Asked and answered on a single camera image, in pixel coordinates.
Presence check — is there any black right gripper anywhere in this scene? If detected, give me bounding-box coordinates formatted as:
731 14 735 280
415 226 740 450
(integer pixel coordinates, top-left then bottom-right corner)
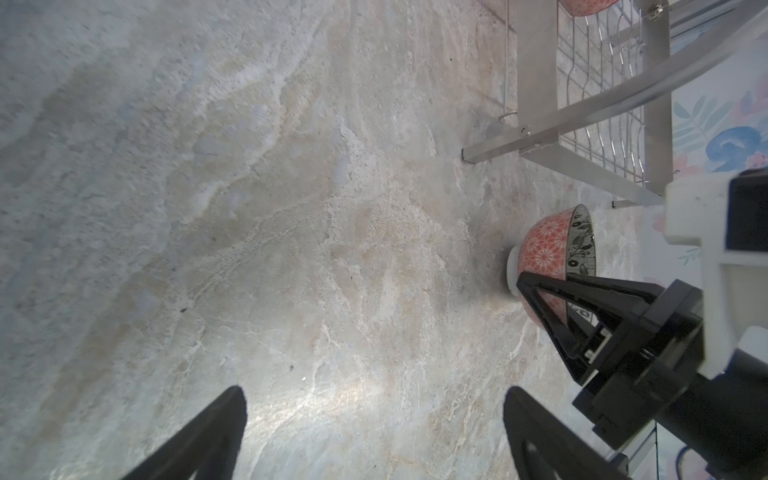
517 271 704 450

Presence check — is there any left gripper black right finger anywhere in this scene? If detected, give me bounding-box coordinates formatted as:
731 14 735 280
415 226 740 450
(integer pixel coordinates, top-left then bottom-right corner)
503 386 627 479

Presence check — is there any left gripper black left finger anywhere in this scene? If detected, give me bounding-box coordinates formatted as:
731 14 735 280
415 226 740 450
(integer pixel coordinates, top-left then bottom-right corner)
125 385 247 479

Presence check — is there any dark patterned bowl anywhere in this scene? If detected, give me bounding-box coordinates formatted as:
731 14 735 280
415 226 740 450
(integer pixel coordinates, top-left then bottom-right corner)
506 204 597 327

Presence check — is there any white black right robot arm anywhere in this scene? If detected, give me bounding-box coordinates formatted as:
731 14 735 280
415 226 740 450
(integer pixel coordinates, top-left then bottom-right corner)
517 271 767 479

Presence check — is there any stainless steel dish rack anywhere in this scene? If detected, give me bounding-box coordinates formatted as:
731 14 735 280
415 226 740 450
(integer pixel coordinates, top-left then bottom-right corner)
462 1 767 206

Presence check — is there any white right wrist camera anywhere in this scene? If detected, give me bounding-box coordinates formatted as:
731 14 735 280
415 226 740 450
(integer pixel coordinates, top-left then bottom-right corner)
664 168 767 379

